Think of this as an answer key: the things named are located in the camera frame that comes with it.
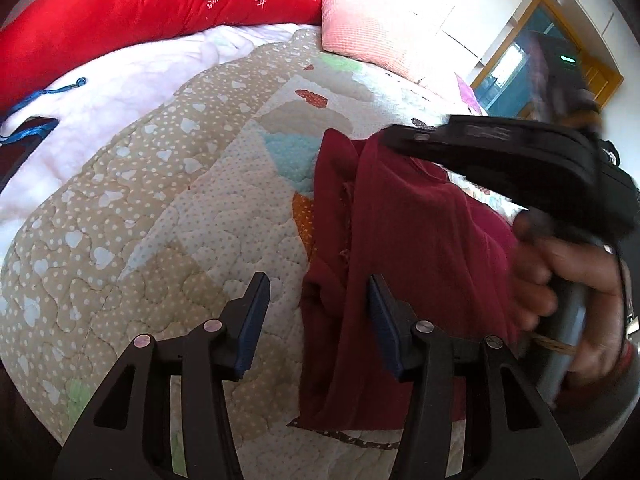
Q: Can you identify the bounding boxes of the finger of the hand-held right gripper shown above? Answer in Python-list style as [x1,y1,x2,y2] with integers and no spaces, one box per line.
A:
[382,114,601,211]

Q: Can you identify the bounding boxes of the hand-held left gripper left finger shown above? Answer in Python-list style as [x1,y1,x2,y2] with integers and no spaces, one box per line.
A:
[52,271,272,480]

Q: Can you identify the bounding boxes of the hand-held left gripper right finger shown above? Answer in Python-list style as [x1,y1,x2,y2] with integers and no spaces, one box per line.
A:
[366,274,581,480]

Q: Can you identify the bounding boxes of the maroon fleece garment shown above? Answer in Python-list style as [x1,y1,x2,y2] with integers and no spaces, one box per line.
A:
[297,127,561,433]

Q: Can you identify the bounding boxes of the person's right hand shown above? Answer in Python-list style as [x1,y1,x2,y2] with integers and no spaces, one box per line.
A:
[510,210,631,391]

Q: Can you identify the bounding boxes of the patchwork heart print quilt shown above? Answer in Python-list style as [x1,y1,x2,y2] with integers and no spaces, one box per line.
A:
[0,27,531,480]

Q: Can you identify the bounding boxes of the white wardrobe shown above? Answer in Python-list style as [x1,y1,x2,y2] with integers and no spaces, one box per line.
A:
[295,0,616,91]

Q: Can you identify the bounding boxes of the pink textured pillow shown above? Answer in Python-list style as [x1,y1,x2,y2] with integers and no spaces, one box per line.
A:
[319,0,451,86]

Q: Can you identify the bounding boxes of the white fleece blanket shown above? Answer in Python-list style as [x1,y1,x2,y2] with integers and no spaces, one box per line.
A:
[0,22,321,221]

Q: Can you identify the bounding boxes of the red floral quilt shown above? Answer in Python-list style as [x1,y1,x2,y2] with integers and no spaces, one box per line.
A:
[0,0,323,111]

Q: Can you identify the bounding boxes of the wooden door frame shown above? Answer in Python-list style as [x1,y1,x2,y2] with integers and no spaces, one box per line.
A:
[470,0,626,121]

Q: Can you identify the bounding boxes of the brown braided cord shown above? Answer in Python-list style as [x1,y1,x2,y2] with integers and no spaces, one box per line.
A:
[527,331,578,358]

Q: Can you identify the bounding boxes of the blue lanyard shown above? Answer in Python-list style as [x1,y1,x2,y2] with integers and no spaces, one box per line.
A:
[0,77,87,142]

